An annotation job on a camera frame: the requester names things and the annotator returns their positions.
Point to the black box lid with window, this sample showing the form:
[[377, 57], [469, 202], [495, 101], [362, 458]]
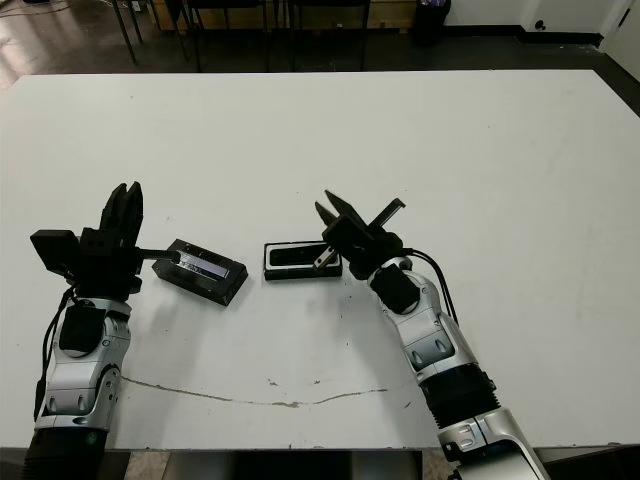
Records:
[[210, 280]]

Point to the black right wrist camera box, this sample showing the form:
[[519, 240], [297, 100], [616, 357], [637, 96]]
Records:
[[350, 227]]

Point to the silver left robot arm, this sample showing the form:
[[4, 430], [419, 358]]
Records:
[[80, 380]]

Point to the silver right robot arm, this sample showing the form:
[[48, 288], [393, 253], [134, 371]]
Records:
[[435, 340]]

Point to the black box base white insert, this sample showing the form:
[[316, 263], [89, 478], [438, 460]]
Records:
[[270, 274]]

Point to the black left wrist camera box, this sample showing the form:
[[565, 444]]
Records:
[[55, 252]]

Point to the black trash bin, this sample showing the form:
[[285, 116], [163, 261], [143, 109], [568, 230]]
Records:
[[432, 22]]

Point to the black metal furniture leg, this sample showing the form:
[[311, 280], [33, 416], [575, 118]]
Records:
[[125, 30]]

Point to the black metal chair frame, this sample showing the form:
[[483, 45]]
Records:
[[330, 4], [230, 4]]

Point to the black round door stop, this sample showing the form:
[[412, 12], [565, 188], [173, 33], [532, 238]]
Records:
[[540, 24]]

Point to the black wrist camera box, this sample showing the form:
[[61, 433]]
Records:
[[350, 227], [55, 252]]

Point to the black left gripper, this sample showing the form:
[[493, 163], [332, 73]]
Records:
[[107, 272]]

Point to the white door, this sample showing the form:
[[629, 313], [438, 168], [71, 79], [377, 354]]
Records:
[[622, 27]]

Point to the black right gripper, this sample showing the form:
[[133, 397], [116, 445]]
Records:
[[372, 252]]

